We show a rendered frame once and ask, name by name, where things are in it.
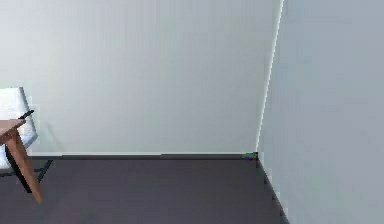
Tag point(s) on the brown wooden table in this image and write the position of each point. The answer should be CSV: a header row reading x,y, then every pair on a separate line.
x,y
20,156

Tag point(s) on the white chair with black frame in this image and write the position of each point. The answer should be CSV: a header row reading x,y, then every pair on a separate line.
x,y
13,103

